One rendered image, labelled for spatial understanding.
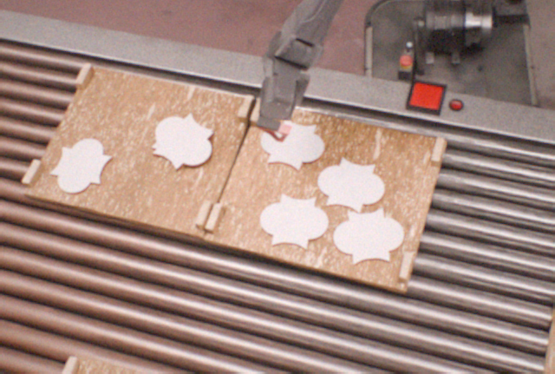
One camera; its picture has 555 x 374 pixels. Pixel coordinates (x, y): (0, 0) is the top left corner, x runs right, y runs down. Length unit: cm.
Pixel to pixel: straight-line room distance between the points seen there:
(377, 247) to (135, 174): 53
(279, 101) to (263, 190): 29
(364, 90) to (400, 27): 103
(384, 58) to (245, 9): 73
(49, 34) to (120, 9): 131
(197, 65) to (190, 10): 139
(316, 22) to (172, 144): 49
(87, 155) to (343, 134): 55
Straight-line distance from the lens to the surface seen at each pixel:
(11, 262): 184
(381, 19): 294
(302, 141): 180
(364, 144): 180
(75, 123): 194
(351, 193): 172
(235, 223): 172
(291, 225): 170
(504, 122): 187
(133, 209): 179
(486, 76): 280
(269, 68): 157
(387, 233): 168
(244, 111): 183
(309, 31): 150
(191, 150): 181
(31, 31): 219
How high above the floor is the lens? 244
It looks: 58 degrees down
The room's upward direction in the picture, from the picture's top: 10 degrees counter-clockwise
